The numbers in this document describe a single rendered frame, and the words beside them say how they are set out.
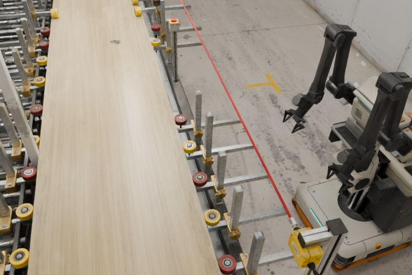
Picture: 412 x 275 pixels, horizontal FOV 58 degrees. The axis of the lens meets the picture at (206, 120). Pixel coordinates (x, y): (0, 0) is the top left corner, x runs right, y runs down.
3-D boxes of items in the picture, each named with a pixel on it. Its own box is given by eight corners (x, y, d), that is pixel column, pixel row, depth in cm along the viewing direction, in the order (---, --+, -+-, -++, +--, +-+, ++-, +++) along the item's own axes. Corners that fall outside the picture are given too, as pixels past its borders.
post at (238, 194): (233, 240, 199) (241, 183, 168) (235, 246, 197) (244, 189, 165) (227, 242, 199) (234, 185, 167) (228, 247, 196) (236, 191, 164)
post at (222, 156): (219, 206, 219) (224, 149, 187) (221, 210, 217) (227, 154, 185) (213, 206, 218) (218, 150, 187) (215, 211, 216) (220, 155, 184)
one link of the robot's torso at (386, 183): (358, 172, 253) (370, 147, 237) (386, 205, 233) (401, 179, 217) (325, 182, 246) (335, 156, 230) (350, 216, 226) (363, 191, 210)
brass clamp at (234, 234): (233, 216, 197) (233, 210, 194) (241, 238, 188) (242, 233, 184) (221, 218, 196) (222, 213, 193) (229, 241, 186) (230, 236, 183)
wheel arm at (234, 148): (252, 146, 236) (253, 141, 233) (254, 149, 234) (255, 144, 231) (185, 157, 227) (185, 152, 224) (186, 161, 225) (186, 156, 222)
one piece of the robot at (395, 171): (359, 177, 300) (398, 95, 245) (407, 234, 262) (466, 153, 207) (324, 187, 291) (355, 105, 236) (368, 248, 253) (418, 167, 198)
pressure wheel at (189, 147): (183, 163, 222) (183, 150, 215) (181, 154, 228) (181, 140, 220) (197, 161, 223) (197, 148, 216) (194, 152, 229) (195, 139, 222)
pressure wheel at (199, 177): (197, 198, 204) (197, 184, 196) (189, 188, 208) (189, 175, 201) (209, 191, 207) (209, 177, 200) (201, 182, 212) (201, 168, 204)
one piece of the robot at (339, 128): (344, 137, 231) (355, 111, 216) (373, 169, 211) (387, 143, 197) (322, 143, 226) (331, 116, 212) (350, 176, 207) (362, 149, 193)
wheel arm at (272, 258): (306, 248, 181) (308, 244, 178) (309, 255, 178) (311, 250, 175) (221, 269, 171) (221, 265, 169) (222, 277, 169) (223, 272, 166)
